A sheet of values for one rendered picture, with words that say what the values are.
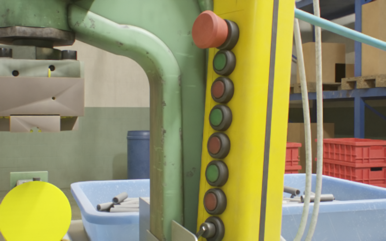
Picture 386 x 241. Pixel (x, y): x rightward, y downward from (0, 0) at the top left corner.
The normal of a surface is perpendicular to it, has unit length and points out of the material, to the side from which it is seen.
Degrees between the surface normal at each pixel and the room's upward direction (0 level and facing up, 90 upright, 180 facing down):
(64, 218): 74
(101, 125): 90
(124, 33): 90
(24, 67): 90
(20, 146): 90
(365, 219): 100
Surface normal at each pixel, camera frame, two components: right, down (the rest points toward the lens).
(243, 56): -0.76, -0.08
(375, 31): -0.95, 0.00
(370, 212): 0.29, 0.18
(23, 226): 0.29, -0.27
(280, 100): 0.65, 0.01
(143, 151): 0.00, 0.01
